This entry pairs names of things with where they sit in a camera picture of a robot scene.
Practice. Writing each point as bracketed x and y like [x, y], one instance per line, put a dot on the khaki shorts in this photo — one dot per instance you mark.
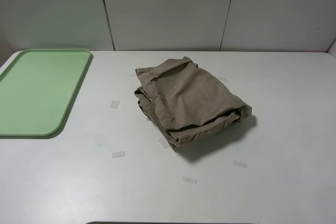
[187, 103]

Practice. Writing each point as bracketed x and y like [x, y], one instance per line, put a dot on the green plastic tray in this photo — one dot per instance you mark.
[37, 89]

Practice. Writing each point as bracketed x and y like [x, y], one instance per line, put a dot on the clear tape piece centre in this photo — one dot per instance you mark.
[164, 143]

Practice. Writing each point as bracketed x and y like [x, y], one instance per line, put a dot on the clear tape piece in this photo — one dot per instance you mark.
[164, 143]
[114, 104]
[240, 164]
[222, 79]
[118, 154]
[190, 180]

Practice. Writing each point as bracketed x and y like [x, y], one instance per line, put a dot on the clear tape piece top right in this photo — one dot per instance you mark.
[222, 79]

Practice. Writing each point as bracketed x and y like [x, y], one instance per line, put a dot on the clear tape piece lower left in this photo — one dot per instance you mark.
[118, 154]

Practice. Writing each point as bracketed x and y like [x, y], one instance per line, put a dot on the clear tape piece near front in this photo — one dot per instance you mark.
[190, 180]

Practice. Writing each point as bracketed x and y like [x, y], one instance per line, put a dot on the clear tape piece front right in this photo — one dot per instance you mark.
[240, 164]

